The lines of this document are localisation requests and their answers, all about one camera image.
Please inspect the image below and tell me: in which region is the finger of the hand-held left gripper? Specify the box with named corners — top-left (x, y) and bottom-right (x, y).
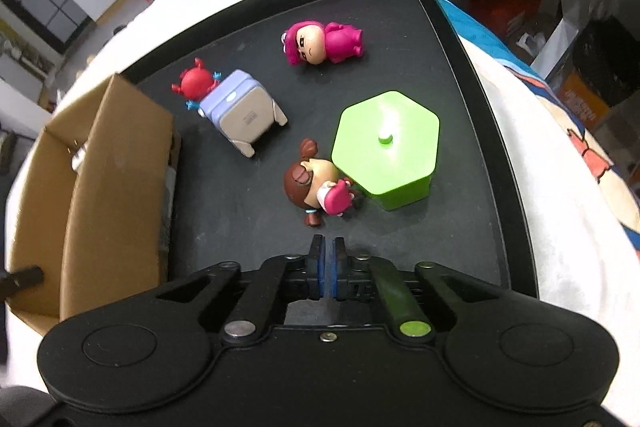
top-left (0, 266), bottom-right (45, 304)

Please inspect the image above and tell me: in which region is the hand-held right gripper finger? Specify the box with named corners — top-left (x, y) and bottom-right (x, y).
top-left (155, 234), bottom-right (327, 341)
top-left (327, 237), bottom-right (502, 341)

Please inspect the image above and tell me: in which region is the brown haired doll figure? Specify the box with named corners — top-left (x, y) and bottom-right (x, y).
top-left (283, 138), bottom-right (362, 228)

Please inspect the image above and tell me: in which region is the green hexagonal box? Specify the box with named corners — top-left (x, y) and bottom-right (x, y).
top-left (331, 90), bottom-right (441, 212)

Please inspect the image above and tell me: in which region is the brown cardboard box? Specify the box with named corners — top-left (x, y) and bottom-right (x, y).
top-left (5, 73), bottom-right (182, 335)

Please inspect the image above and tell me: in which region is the white power adapter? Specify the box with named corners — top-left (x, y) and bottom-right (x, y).
top-left (199, 69), bottom-right (289, 158)

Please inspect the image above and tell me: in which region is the black tray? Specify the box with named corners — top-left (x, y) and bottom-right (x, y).
top-left (117, 0), bottom-right (540, 308)

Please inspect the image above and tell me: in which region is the red toy figure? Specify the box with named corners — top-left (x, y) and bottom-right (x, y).
top-left (171, 59), bottom-right (223, 112)

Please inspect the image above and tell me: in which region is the pink bear figurine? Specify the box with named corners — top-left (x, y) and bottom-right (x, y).
top-left (280, 21), bottom-right (365, 66)

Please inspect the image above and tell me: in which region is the orange printed cardboard box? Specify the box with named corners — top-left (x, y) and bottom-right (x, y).
top-left (555, 72), bottom-right (612, 132)

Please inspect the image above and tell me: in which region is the red box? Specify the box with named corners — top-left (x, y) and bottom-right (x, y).
top-left (470, 0), bottom-right (546, 38)

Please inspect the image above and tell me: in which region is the black bag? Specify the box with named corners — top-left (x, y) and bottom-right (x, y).
top-left (570, 19), bottom-right (640, 108)

